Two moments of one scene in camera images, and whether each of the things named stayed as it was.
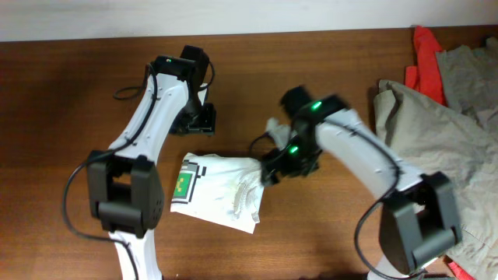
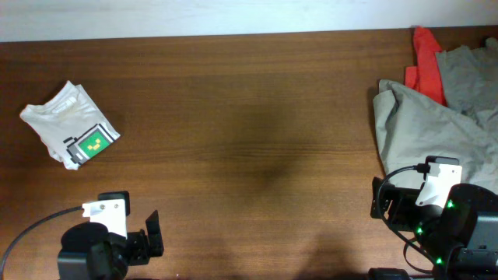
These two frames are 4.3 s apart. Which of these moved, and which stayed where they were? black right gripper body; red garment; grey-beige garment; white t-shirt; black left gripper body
Moved: white t-shirt; black left gripper body; black right gripper body
Stayed: grey-beige garment; red garment
